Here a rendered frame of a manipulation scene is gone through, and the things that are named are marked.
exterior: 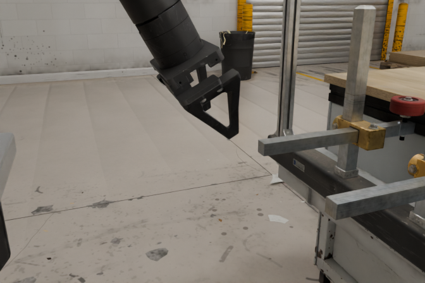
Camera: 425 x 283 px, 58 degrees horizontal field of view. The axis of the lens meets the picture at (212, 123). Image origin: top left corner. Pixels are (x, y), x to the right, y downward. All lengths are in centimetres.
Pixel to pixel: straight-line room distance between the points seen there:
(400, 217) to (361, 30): 43
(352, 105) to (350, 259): 74
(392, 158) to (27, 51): 558
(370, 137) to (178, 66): 64
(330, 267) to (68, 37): 527
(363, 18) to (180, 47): 63
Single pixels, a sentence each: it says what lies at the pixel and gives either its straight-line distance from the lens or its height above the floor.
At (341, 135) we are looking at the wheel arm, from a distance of 95.
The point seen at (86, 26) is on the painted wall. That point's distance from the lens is 619.
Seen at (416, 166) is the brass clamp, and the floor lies 82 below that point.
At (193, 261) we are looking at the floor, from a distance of 187.
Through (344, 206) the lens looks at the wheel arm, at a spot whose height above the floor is 82.
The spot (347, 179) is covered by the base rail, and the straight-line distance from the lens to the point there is 106.
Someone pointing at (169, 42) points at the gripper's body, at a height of 110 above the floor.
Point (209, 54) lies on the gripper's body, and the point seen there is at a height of 109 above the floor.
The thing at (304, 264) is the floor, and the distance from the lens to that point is 189.
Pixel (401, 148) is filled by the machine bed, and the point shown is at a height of 74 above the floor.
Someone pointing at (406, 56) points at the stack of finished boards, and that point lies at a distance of 713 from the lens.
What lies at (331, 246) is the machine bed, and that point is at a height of 22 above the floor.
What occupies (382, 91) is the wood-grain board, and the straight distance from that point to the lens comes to 120.
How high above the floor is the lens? 114
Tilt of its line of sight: 18 degrees down
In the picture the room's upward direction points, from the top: straight up
